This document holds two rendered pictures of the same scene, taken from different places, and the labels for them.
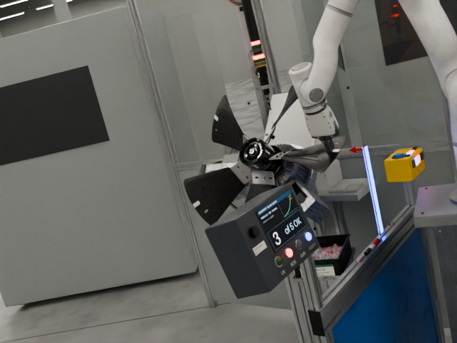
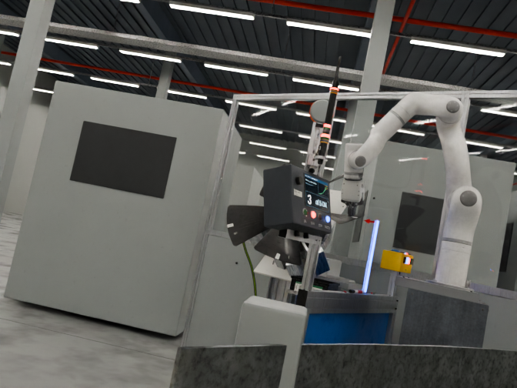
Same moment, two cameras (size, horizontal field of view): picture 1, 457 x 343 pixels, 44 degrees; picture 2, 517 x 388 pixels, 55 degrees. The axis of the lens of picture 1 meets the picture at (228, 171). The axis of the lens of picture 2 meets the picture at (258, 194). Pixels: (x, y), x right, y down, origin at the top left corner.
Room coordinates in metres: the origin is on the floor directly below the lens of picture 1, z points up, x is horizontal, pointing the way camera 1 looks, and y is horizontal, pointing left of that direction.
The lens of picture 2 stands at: (-0.31, 0.16, 1.01)
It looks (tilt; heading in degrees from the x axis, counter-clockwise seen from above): 5 degrees up; 358
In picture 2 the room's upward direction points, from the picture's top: 11 degrees clockwise
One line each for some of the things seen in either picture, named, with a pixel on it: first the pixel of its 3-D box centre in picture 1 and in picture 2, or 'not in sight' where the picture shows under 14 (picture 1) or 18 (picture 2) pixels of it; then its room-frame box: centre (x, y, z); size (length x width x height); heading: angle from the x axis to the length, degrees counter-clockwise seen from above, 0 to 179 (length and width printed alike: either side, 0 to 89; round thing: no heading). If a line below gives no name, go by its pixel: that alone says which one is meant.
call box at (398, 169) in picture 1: (404, 165); (396, 262); (2.13, -0.68, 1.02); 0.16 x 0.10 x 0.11; 141
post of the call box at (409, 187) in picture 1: (409, 190); (393, 282); (2.13, -0.68, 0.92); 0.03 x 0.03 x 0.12; 51
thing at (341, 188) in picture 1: (345, 188); (340, 279); (2.52, -0.51, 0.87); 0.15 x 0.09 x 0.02; 54
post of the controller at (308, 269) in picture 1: (309, 276); (311, 262); (1.49, -0.15, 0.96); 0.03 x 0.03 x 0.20; 51
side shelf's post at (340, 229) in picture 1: (350, 270); not in sight; (2.63, -0.47, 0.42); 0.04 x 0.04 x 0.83; 51
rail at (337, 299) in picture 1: (376, 256); (355, 302); (1.82, -0.43, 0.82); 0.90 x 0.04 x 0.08; 141
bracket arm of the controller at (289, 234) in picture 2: not in sight; (301, 236); (1.41, -0.09, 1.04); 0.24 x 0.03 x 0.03; 141
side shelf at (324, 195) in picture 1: (333, 190); (329, 280); (2.63, -0.47, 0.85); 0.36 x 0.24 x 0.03; 51
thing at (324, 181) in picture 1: (319, 175); (322, 266); (2.70, -0.43, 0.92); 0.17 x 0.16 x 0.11; 141
